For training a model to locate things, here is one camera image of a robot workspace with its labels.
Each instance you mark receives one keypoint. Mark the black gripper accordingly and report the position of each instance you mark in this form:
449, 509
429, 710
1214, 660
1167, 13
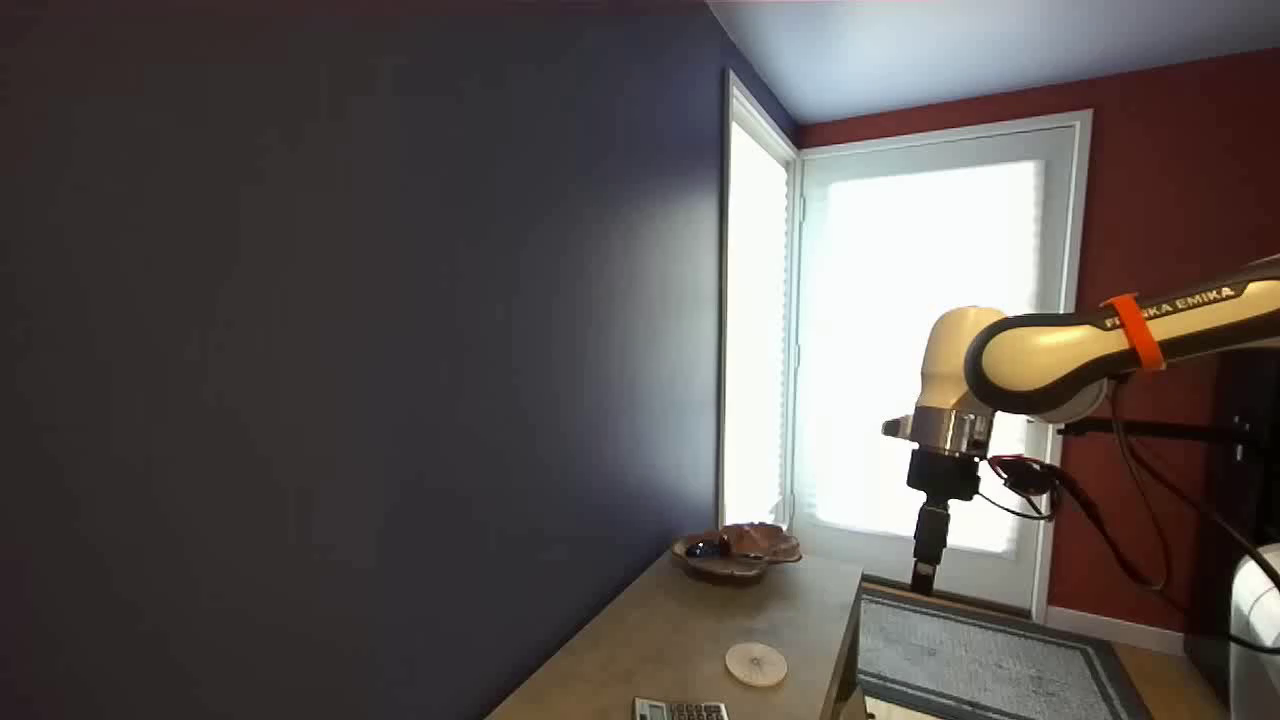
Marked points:
941, 478

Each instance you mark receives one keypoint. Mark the small grey calculator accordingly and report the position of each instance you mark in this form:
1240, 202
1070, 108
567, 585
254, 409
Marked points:
683, 710

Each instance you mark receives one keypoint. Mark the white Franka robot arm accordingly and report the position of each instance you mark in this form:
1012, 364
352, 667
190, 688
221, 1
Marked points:
1053, 358

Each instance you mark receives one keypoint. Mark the grey framed panel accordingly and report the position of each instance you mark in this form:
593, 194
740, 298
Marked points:
980, 660

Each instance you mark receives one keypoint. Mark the brown wooden bowl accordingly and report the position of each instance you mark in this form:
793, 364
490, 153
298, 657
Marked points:
780, 546

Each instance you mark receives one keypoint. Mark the white round coaster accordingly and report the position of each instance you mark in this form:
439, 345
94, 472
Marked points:
757, 667

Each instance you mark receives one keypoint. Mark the dark sunglasses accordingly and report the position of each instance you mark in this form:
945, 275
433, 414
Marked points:
727, 541

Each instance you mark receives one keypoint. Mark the black tripod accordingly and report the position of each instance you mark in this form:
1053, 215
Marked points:
1173, 430

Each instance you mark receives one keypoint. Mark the white glass door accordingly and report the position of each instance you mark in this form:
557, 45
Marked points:
923, 266

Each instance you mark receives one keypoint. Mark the dark cabinet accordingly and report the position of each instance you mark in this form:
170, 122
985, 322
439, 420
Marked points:
1245, 505

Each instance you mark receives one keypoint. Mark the white appliance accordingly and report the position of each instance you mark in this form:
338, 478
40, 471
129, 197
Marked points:
1256, 641

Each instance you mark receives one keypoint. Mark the white window frame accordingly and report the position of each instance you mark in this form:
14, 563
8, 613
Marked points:
752, 322

